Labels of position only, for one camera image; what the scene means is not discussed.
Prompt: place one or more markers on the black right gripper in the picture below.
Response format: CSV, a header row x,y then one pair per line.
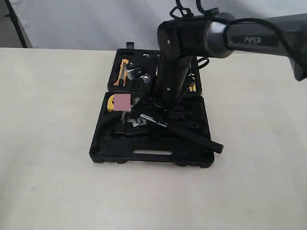
x,y
168,87

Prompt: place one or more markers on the black adjustable wrench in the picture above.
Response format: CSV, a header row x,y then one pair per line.
x,y
143,120

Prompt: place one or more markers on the electrical tape roll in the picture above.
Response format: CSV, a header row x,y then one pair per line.
x,y
146,79

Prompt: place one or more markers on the steel claw hammer black grip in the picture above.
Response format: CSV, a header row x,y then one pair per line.
x,y
207,143

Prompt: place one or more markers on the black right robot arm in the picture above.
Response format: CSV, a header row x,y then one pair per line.
x,y
219,36

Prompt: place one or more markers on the black plastic tool case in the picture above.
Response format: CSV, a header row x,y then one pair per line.
x,y
114,141

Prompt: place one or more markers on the yellow tape measure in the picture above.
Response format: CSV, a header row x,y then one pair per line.
x,y
110,104

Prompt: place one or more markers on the orange utility knife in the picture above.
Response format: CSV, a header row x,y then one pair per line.
x,y
122,76

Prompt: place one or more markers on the yellow screwdriver right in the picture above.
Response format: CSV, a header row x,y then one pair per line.
x,y
192,88

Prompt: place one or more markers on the white backdrop cloth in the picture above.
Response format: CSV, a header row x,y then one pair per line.
x,y
92,24

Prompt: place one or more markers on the black backdrop stand pole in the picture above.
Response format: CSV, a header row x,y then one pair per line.
x,y
14,20

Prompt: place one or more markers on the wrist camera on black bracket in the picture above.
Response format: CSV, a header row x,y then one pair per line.
x,y
144,64

